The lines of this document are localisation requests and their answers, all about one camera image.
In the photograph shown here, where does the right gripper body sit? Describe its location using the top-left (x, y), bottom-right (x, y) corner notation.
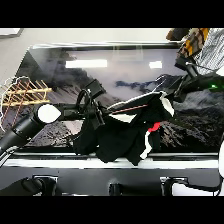
top-left (172, 74), bottom-right (196, 104)

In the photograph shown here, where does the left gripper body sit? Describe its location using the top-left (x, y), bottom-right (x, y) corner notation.
top-left (86, 98), bottom-right (109, 131)

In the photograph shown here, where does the black long-sleeved shirt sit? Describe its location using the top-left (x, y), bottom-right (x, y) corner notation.
top-left (72, 91), bottom-right (176, 167)

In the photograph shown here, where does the grey striped garment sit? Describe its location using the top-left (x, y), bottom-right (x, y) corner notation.
top-left (194, 28), bottom-right (224, 76)

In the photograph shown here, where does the black cable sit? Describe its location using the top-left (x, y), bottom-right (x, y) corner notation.
top-left (184, 131), bottom-right (224, 196)
top-left (75, 88), bottom-right (93, 116)

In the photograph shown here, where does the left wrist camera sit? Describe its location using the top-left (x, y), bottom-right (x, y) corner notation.
top-left (83, 78), bottom-right (108, 100)

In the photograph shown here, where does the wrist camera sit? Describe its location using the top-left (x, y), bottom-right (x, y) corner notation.
top-left (173, 54), bottom-right (201, 79)
top-left (83, 78), bottom-right (108, 100)

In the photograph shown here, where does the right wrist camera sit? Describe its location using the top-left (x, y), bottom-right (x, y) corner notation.
top-left (173, 54), bottom-right (201, 79)

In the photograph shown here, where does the silver frame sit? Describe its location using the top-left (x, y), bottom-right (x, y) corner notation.
top-left (0, 151), bottom-right (224, 197)

